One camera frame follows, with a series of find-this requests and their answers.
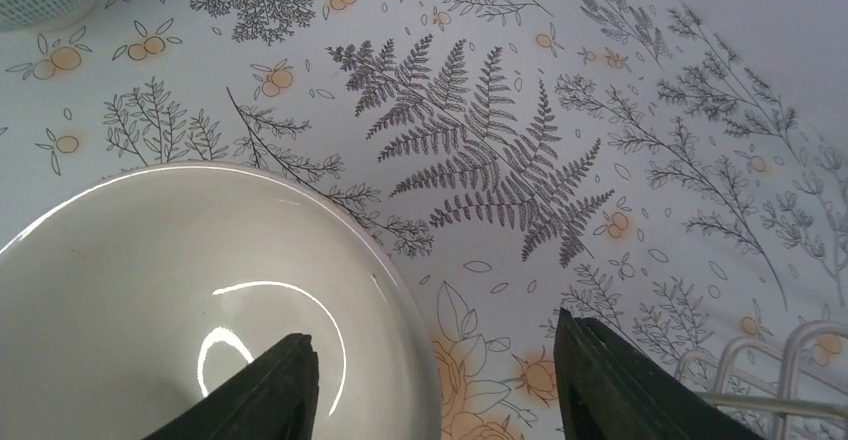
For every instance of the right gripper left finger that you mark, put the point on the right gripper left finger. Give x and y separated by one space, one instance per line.
273 397

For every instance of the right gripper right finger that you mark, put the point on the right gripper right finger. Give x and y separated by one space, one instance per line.
608 389

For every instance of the beige bowl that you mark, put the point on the beige bowl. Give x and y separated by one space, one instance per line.
137 299

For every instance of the floral table mat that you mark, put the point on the floral table mat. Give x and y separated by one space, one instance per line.
512 158

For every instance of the wire dish rack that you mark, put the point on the wire dish rack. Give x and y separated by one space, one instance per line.
795 389

